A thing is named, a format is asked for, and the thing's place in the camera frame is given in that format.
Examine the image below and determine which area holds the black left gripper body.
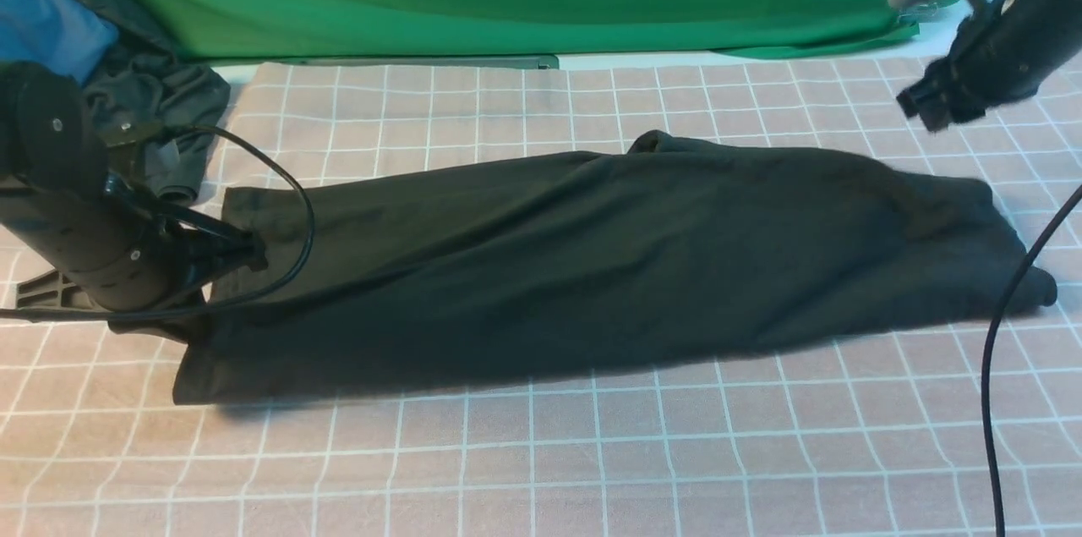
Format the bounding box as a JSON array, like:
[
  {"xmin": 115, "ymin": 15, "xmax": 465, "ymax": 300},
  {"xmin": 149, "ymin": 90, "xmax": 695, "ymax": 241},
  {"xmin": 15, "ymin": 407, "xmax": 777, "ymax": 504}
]
[{"xmin": 15, "ymin": 213, "xmax": 248, "ymax": 342}]

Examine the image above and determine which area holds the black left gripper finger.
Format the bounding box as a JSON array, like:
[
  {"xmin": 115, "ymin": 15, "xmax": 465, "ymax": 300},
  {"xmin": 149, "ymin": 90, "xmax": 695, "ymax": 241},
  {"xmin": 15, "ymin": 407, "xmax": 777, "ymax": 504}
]
[{"xmin": 211, "ymin": 233, "xmax": 268, "ymax": 272}]

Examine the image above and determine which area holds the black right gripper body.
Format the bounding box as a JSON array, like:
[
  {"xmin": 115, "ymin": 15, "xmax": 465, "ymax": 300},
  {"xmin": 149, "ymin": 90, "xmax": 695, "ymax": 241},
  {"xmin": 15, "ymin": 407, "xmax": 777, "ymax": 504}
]
[{"xmin": 896, "ymin": 21, "xmax": 1005, "ymax": 134}]

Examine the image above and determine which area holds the dark gray long-sleeve shirt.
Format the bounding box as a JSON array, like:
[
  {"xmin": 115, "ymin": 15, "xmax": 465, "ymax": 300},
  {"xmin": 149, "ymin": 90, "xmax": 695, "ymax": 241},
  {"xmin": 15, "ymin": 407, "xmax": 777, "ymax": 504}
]
[{"xmin": 172, "ymin": 131, "xmax": 1025, "ymax": 406}]

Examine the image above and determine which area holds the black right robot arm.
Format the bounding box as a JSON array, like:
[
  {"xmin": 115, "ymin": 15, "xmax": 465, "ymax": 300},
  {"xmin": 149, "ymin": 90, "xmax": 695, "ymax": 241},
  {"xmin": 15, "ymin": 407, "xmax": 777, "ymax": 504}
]
[{"xmin": 888, "ymin": 0, "xmax": 1081, "ymax": 133}]

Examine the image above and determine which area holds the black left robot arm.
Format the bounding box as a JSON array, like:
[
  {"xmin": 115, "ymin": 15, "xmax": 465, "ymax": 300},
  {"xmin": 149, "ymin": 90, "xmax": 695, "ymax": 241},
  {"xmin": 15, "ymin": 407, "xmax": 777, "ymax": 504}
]
[{"xmin": 1, "ymin": 62, "xmax": 267, "ymax": 343}]

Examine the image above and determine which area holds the clear backdrop clip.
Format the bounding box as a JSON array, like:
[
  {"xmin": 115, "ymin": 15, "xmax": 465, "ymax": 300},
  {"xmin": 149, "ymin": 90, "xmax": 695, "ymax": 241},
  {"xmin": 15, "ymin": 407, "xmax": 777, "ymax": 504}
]
[{"xmin": 898, "ymin": 3, "xmax": 940, "ymax": 24}]

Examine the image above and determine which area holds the dark gray crumpled garment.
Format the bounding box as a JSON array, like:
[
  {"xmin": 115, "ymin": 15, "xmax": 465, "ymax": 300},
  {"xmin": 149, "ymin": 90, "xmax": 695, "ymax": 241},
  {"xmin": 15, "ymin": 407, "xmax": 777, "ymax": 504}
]
[{"xmin": 63, "ymin": 0, "xmax": 232, "ymax": 206}]

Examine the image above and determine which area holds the blue crumpled garment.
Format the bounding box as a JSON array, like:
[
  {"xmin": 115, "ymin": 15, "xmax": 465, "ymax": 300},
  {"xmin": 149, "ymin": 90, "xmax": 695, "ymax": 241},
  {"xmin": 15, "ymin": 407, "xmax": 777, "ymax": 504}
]
[{"xmin": 1, "ymin": 0, "xmax": 118, "ymax": 84}]

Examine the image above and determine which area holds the gray metal backdrop bar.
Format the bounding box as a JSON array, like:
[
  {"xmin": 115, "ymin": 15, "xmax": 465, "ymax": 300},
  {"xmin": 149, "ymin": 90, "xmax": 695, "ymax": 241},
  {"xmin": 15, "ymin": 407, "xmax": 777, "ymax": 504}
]
[{"xmin": 275, "ymin": 54, "xmax": 560, "ymax": 70}]

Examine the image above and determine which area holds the pink grid-pattern tablecloth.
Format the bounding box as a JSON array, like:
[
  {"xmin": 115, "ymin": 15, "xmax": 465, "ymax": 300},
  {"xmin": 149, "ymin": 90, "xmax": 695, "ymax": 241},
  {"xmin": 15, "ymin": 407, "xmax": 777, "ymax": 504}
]
[{"xmin": 1, "ymin": 57, "xmax": 1079, "ymax": 536}]

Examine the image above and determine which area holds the black left camera cable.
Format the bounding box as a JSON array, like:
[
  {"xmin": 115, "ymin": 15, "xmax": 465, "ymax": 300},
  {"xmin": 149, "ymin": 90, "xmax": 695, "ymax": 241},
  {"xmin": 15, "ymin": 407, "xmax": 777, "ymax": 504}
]
[{"xmin": 0, "ymin": 125, "xmax": 317, "ymax": 324}]

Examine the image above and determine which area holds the black camera cable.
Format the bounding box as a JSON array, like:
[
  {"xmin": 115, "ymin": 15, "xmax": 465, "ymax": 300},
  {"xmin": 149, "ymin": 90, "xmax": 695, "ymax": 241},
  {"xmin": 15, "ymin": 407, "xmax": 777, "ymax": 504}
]
[
  {"xmin": 0, "ymin": 125, "xmax": 317, "ymax": 324},
  {"xmin": 981, "ymin": 182, "xmax": 1082, "ymax": 537}
]

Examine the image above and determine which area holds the black right camera cable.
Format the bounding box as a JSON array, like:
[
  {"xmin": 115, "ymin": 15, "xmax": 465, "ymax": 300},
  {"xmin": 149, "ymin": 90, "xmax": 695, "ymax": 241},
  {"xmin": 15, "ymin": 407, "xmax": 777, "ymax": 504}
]
[{"xmin": 981, "ymin": 182, "xmax": 1082, "ymax": 537}]

